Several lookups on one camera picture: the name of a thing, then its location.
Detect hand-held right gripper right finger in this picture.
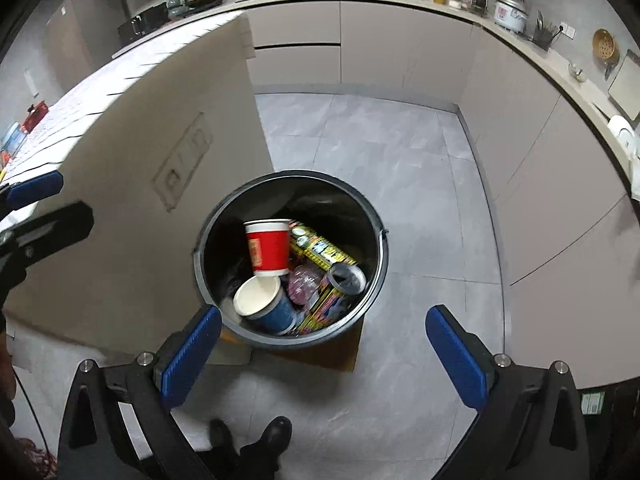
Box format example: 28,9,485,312
425,304,592,480

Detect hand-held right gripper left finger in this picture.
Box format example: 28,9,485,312
57,305,223,480

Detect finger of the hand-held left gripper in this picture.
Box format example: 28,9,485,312
0,201,95,267
0,170,65,211

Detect blue paper cup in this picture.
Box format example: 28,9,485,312
233,275,298,336

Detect red paper cup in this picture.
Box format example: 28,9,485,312
244,218,292,277

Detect steel wool scrubber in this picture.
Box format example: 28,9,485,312
286,265,326,306

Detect open-ended yellow label can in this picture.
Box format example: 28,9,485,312
295,262,367,337

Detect black round trash bin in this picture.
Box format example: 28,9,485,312
191,170,390,351

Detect tall yellow label can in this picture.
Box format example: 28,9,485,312
289,220,362,273

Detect person's left hand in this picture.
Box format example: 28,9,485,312
0,310,18,428

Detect blue white tub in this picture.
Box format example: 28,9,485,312
0,122,26,156

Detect red box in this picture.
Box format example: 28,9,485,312
22,101,49,133

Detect black left shoe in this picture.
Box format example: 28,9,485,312
209,419,241,461

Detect black shoe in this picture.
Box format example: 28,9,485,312
250,416,293,466
209,419,241,461

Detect beige kitchen island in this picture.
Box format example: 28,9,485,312
0,12,275,366

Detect black right shoe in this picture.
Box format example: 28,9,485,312
250,416,293,466

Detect white grid tablecloth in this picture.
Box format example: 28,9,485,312
0,10,248,181

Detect island outlet panel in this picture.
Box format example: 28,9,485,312
152,111,207,211

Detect green box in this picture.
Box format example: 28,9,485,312
580,391,608,416

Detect beige refrigerator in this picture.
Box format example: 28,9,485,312
45,0,126,91

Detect red patterned cloth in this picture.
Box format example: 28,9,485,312
15,437,58,480

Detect white plate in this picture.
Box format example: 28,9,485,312
607,115,640,161

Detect beige base cabinets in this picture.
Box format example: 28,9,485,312
247,0,640,391

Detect white cutting board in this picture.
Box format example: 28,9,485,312
607,49,640,122

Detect black utensil holder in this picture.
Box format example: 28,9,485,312
531,10,561,51

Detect bamboo strainer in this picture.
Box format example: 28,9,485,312
592,29,621,81

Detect white rice cooker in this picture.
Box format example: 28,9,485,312
494,0,530,36

